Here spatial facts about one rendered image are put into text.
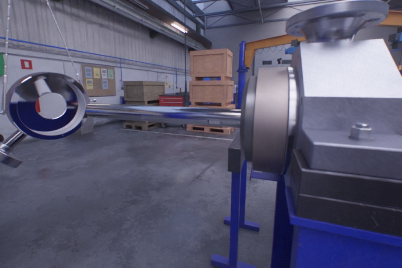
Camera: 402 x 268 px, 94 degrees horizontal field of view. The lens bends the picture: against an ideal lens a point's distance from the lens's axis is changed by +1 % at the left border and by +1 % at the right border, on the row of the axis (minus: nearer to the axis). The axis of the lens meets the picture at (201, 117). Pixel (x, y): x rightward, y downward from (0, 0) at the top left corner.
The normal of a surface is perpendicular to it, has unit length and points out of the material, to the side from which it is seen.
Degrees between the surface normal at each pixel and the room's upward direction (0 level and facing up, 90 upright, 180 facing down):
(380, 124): 90
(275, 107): 68
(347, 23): 128
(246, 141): 108
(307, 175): 90
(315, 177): 90
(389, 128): 90
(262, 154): 113
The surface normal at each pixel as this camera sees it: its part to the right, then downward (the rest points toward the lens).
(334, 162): -0.33, 0.15
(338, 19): -0.25, 0.79
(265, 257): 0.00, -0.99
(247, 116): -0.33, -0.06
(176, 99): -0.02, 0.16
